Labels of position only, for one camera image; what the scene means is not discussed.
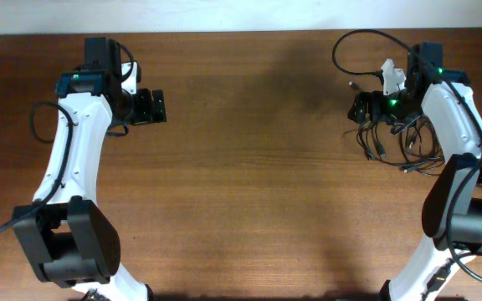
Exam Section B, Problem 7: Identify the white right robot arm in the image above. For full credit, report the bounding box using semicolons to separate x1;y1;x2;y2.
349;59;482;300

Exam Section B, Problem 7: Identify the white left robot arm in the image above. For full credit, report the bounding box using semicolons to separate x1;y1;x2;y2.
12;61;166;300

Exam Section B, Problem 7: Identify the black cable bundle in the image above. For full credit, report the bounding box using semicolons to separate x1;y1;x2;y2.
391;115;447;176

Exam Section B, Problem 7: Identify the black thick USB cable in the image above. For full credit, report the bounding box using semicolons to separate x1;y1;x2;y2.
343;81;392;162

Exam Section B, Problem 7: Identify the black thin USB cable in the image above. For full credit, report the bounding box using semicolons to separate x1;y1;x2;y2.
397;125;447;176

